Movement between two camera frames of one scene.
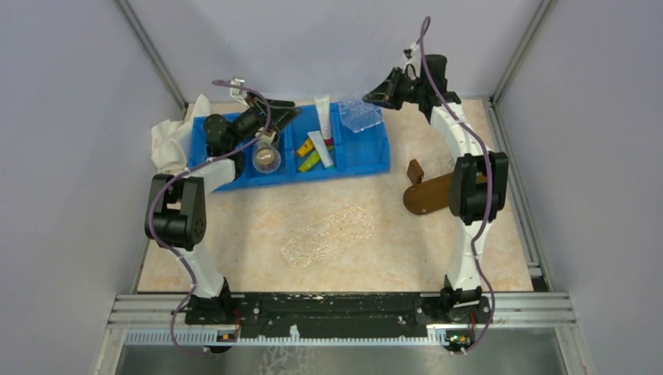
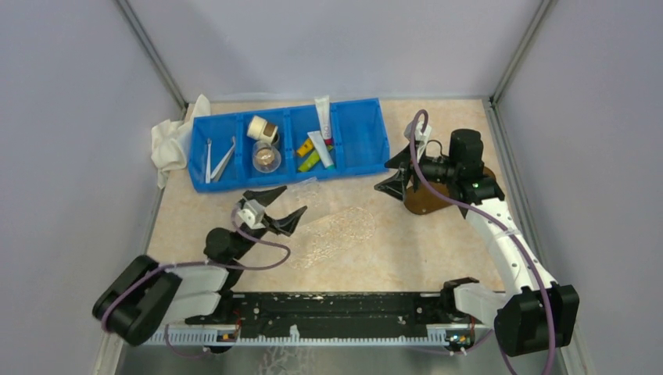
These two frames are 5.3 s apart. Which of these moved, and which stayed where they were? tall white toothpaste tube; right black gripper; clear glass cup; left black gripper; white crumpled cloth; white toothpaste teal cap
Moved: right black gripper; left black gripper
Stayed: white toothpaste teal cap; tall white toothpaste tube; white crumpled cloth; clear glass cup
